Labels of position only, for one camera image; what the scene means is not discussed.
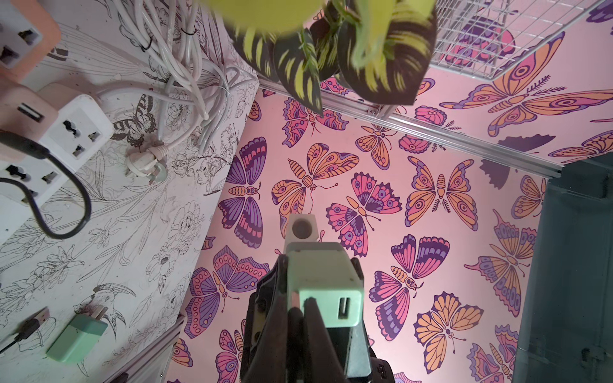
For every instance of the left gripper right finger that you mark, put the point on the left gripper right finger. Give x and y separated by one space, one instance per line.
321 362

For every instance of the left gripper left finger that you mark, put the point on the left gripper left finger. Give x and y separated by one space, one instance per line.
278 356

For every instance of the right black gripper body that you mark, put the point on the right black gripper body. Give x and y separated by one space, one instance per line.
358 360

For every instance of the green charger adapter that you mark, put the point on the green charger adapter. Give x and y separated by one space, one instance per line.
79 337
324 272

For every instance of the pink charger adapter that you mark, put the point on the pink charger adapter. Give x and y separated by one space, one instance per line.
25 112

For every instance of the potted green plant glass vase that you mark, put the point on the potted green plant glass vase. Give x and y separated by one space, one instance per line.
382 49

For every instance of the white power strip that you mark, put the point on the white power strip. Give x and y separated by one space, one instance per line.
81 129

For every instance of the pink power strip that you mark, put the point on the pink power strip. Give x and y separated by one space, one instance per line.
28 34

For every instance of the white wire basket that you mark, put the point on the white wire basket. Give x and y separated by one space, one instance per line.
482 39

